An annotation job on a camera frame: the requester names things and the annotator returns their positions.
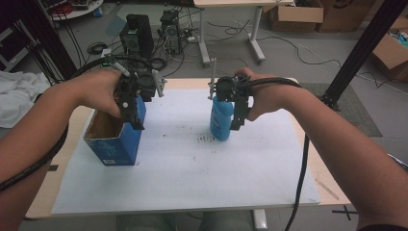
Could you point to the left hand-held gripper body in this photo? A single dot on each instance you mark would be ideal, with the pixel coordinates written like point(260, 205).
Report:
point(146, 85)

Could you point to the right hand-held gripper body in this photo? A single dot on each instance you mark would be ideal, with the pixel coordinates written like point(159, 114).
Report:
point(229, 89)

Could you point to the blue plastic bottle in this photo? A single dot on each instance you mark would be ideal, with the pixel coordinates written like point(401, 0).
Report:
point(220, 125)

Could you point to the blue cardboard box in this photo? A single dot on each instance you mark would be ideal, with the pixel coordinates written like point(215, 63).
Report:
point(122, 147)

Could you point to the person's right hand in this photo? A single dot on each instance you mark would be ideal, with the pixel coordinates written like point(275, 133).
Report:
point(272, 97)

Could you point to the person's left hand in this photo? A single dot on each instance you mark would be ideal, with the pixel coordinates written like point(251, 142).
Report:
point(99, 88)

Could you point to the black computer tower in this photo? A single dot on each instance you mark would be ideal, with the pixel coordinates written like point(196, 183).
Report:
point(141, 32)

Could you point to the white-legged desk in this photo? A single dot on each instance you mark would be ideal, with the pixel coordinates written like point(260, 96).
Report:
point(256, 38)

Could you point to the grey open computer tower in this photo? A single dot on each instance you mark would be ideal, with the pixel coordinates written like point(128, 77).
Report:
point(171, 30)

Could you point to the white paper sheet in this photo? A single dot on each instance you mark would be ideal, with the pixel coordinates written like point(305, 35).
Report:
point(192, 176)

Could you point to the small brown cardboard box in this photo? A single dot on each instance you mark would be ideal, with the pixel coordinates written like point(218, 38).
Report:
point(298, 17)

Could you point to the round white table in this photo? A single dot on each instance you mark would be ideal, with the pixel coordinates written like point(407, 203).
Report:
point(80, 9)

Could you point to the white table leg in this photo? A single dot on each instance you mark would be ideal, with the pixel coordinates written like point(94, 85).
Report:
point(260, 221)

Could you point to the grey floor mat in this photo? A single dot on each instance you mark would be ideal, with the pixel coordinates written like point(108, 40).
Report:
point(356, 115)

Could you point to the white cloth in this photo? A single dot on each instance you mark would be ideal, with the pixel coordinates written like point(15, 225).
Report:
point(19, 96)

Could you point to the large brown cardboard box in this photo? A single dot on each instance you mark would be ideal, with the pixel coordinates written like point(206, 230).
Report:
point(346, 14)

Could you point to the black metal stand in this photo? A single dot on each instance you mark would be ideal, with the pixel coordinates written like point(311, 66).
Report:
point(362, 48)

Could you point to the open cardboard box with contents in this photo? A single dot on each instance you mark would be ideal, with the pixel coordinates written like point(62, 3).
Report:
point(391, 54)

